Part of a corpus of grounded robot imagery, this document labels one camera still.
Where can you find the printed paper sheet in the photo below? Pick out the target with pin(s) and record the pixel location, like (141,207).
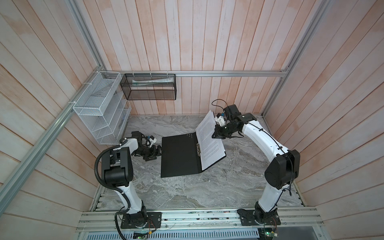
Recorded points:
(208,138)

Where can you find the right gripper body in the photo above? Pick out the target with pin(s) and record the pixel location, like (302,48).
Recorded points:
(227,130)

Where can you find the aluminium frame bar left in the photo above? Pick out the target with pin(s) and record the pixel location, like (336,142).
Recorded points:
(63,181)

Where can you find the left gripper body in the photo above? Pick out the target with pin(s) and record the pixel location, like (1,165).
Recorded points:
(146,152)

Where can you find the white wire mesh shelf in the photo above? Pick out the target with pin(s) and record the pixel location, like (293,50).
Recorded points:
(103,109)

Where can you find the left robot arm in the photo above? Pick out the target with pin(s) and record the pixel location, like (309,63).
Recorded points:
(117,174)

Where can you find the aluminium front rail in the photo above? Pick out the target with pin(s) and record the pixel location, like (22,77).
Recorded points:
(185,219)

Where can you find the aluminium frame bar right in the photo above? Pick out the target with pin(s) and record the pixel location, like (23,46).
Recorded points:
(305,39)

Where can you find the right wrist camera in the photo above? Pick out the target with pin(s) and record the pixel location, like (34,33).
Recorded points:
(220,119)

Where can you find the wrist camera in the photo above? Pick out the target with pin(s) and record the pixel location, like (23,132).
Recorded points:
(150,140)
(220,119)

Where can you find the blue folder black inside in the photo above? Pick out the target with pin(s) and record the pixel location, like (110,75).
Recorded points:
(183,155)

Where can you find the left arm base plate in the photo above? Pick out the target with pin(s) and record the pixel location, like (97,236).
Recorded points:
(140,220)

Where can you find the aluminium frame bar back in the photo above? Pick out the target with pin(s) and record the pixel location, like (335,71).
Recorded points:
(213,73)

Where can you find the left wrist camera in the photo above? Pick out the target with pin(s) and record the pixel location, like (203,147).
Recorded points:
(150,140)

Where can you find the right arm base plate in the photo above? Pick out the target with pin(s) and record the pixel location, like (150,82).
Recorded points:
(258,217)

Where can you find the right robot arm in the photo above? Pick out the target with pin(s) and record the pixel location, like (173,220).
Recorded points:
(282,170)

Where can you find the papers in black basket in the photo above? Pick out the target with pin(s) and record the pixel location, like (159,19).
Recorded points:
(150,82)

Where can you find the aluminium frame bar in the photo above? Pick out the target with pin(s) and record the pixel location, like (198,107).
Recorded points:
(305,39)
(63,181)
(213,73)

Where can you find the black mesh basket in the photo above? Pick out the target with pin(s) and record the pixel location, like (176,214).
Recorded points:
(147,93)

